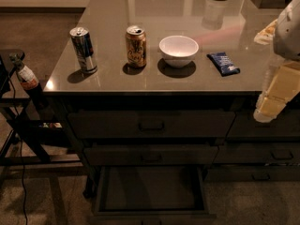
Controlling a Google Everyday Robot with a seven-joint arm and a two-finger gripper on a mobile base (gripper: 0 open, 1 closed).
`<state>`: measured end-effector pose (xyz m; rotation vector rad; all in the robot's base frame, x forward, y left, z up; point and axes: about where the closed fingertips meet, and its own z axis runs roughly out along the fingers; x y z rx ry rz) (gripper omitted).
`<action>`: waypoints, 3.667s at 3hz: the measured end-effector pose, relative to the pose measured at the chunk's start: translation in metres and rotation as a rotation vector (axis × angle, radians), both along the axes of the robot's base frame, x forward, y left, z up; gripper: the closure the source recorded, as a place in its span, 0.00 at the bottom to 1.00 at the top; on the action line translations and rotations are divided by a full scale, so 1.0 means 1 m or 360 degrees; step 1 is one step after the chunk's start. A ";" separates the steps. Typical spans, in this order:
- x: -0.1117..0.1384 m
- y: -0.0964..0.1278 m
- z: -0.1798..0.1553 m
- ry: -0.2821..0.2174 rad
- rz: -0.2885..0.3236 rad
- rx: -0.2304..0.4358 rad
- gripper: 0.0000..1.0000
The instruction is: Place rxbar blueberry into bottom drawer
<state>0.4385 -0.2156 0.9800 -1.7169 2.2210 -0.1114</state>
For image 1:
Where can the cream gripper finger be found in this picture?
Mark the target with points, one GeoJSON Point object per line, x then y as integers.
{"type": "Point", "coordinates": [281, 85]}
{"type": "Point", "coordinates": [262, 118]}

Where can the blue rxbar blueberry bar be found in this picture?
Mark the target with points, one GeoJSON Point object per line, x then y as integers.
{"type": "Point", "coordinates": [223, 63]}

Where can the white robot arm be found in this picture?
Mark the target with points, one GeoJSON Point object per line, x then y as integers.
{"type": "Point", "coordinates": [286, 40]}

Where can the top right drawer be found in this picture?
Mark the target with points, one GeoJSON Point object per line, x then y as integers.
{"type": "Point", "coordinates": [285, 127]}

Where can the middle right drawer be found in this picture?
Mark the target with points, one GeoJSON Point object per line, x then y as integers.
{"type": "Point", "coordinates": [239, 153]}

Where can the bottom right drawer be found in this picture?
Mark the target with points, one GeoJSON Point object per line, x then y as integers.
{"type": "Point", "coordinates": [253, 173]}

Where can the top left drawer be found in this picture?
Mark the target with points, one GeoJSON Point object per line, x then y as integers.
{"type": "Point", "coordinates": [150, 124]}

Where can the open bottom drawer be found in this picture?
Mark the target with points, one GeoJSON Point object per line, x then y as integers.
{"type": "Point", "coordinates": [151, 195]}

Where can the middle left drawer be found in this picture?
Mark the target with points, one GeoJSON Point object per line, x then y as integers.
{"type": "Point", "coordinates": [152, 154]}

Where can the white bowl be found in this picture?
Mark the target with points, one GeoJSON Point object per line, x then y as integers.
{"type": "Point", "coordinates": [178, 51]}

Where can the orange soda can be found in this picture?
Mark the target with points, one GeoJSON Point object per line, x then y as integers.
{"type": "Point", "coordinates": [136, 46]}

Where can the blue silver energy drink can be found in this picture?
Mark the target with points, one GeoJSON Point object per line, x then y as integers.
{"type": "Point", "coordinates": [83, 48]}

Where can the black side table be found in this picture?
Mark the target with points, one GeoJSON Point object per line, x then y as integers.
{"type": "Point", "coordinates": [27, 126]}

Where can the dark soda bottle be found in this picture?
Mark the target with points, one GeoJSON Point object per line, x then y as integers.
{"type": "Point", "coordinates": [29, 82]}

